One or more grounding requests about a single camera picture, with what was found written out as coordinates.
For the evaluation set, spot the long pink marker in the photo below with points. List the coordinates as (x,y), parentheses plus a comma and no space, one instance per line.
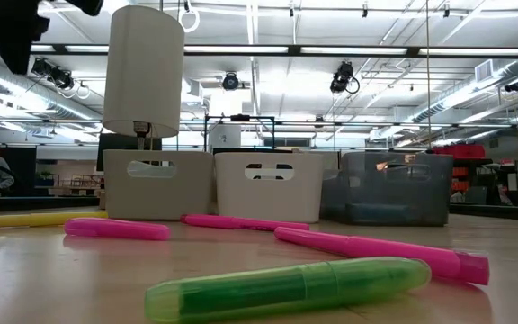
(376,252)
(241,222)

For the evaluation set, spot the green marker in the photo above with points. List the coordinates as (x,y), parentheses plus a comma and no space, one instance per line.
(286,288)

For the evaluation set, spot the short pink marker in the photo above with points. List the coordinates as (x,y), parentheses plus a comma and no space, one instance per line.
(115,229)

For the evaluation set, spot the yellow marker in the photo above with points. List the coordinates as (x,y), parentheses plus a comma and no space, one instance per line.
(38,219)

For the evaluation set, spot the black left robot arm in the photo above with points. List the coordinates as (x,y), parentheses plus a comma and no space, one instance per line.
(11,31)

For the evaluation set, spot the white plastic bin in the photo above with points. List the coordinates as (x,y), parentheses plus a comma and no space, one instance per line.
(268,200)

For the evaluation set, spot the white numbered box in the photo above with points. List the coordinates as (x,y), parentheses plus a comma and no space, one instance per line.
(225,137)

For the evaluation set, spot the black metal stand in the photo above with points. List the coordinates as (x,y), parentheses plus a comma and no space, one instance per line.
(241,118)

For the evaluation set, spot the grey plastic bin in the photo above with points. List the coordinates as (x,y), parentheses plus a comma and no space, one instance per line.
(158,198)

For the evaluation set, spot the black screen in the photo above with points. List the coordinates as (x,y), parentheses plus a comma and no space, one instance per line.
(119,141)

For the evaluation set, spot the dark translucent plastic bin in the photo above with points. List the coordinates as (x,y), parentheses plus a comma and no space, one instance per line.
(398,198)

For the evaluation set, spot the white cylindrical lamp shade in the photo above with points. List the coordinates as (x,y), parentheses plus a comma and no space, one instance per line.
(144,72)

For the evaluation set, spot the red storage bins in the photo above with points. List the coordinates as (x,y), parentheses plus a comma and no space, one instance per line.
(461,150)

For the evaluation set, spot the black storage shelf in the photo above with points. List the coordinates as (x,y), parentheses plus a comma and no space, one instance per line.
(470,180)

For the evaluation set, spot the black ceiling camera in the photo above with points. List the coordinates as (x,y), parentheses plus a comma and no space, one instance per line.
(230,82)
(342,76)
(515,85)

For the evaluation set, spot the ceiling camera cluster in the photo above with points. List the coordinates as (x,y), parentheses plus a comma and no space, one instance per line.
(54,74)

